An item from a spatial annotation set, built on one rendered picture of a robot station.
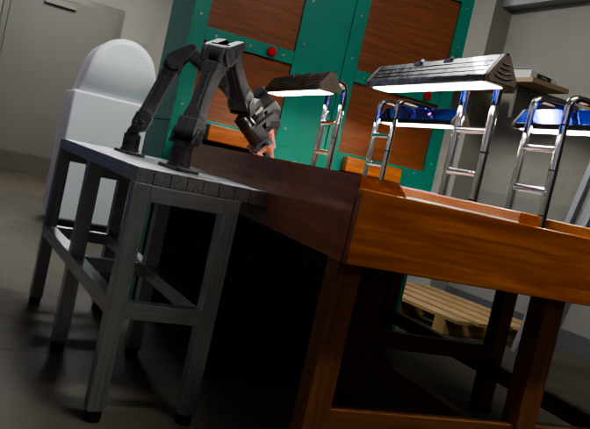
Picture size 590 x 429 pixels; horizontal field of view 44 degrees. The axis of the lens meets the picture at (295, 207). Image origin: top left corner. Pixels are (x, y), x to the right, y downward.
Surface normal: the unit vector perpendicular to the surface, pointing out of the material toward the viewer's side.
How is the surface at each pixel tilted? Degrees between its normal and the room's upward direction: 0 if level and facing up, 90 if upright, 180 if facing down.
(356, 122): 90
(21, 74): 90
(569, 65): 90
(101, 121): 90
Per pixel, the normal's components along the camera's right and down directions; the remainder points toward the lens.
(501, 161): -0.87, -0.17
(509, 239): 0.36, 0.13
